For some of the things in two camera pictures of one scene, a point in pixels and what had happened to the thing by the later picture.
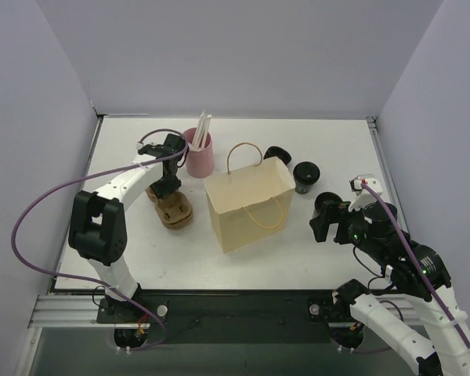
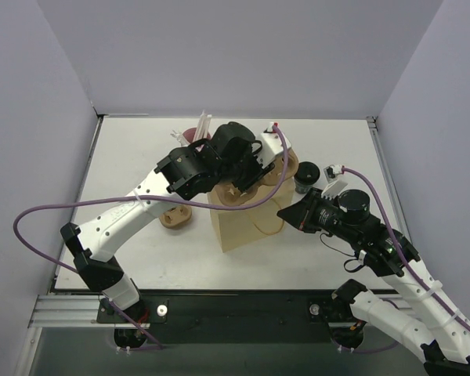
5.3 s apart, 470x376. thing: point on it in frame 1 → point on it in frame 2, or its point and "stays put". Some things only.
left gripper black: x=166 y=186 → x=249 y=178
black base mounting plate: x=233 y=316 stays put
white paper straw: x=199 y=130 stays put
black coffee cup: x=306 y=173 stays put
